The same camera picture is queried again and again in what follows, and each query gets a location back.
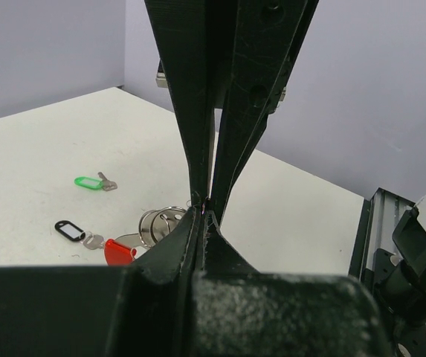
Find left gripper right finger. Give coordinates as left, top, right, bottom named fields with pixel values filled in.
left=193, top=213, right=391, bottom=356

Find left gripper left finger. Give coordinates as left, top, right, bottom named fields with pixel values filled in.
left=0, top=207, right=202, bottom=356

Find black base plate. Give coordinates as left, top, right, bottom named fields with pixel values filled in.
left=349, top=188, right=414, bottom=289

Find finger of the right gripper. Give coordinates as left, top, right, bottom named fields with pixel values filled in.
left=210, top=1, right=317, bottom=222
left=145, top=1, right=213, bottom=203

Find green tag key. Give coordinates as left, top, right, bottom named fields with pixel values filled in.
left=74, top=172, right=117, bottom=192

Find black tag key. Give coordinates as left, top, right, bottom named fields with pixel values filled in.
left=54, top=220, right=105, bottom=250

